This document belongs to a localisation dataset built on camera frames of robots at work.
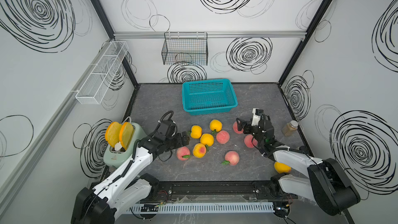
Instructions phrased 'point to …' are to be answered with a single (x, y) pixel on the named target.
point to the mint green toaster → (115, 156)
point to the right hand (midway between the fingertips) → (244, 119)
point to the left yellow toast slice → (112, 134)
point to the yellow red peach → (199, 150)
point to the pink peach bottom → (232, 157)
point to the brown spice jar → (288, 129)
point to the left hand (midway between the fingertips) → (183, 140)
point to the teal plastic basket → (208, 97)
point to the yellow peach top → (215, 124)
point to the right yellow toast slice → (126, 134)
